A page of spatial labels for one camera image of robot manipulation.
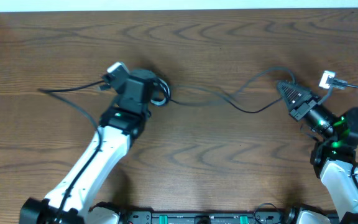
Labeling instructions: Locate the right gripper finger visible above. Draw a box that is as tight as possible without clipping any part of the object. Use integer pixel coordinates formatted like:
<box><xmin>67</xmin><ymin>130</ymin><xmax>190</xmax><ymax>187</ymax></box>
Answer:
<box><xmin>278</xmin><ymin>86</ymin><xmax>305</xmax><ymax>111</ymax></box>
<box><xmin>277</xmin><ymin>81</ymin><xmax>303</xmax><ymax>103</ymax></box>

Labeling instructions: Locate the black usb cable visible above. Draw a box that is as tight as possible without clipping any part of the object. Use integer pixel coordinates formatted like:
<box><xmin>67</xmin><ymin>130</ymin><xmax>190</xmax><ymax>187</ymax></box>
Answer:
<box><xmin>150</xmin><ymin>66</ymin><xmax>296</xmax><ymax>114</ymax></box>

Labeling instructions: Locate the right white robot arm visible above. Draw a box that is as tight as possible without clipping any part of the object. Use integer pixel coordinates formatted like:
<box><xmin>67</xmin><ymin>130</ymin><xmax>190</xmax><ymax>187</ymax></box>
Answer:
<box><xmin>277</xmin><ymin>80</ymin><xmax>358</xmax><ymax>223</ymax></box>

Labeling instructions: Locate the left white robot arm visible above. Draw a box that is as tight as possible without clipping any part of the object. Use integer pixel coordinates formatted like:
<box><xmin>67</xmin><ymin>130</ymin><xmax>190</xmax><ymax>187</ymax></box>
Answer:
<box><xmin>19</xmin><ymin>67</ymin><xmax>160</xmax><ymax>223</ymax></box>

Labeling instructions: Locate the left camera cable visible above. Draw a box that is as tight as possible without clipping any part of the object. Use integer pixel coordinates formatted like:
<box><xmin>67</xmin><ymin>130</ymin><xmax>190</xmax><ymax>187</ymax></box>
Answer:
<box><xmin>38</xmin><ymin>80</ymin><xmax>105</xmax><ymax>218</ymax></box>

